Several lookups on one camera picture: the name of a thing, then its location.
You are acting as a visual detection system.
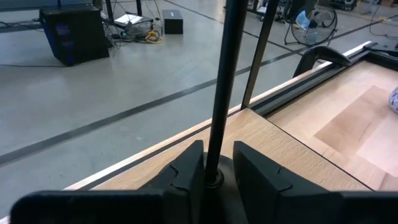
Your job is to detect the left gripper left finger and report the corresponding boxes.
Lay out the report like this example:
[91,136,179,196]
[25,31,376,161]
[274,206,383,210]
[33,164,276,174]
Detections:
[9,139,206,224]

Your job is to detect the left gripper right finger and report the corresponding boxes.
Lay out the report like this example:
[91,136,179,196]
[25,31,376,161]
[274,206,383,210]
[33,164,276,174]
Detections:
[233,140,398,224]

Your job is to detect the short black candlestick holder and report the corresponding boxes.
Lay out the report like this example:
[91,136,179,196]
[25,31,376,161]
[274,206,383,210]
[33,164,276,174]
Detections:
[198,0,249,224]

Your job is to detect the white speckled candle tin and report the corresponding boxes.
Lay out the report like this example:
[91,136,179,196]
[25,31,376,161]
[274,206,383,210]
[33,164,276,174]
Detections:
[388,86,398,114]

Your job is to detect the black table clamp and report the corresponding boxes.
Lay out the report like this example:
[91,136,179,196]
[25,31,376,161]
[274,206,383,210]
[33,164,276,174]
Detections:
[292,45,354,78]

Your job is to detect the small black box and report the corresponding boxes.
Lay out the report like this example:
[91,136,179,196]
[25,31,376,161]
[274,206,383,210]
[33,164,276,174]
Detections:
[162,9,184,35]

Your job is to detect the black floor fan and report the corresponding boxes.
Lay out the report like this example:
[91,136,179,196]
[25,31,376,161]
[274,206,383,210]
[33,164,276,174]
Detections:
[284,4,339,47]

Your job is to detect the white paper sheet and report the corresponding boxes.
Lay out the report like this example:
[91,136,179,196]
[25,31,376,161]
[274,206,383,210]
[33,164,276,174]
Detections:
[114,14,144,26]

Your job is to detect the black computer tower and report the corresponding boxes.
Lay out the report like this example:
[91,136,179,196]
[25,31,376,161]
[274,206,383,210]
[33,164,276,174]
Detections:
[39,3,110,67]

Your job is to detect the black table frame rail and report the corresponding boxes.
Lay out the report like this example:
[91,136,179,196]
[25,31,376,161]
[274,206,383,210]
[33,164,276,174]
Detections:
[77,40,398,191]

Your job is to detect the yellow cable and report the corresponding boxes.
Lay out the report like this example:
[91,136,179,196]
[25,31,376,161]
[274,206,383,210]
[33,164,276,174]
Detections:
[144,28,164,44]

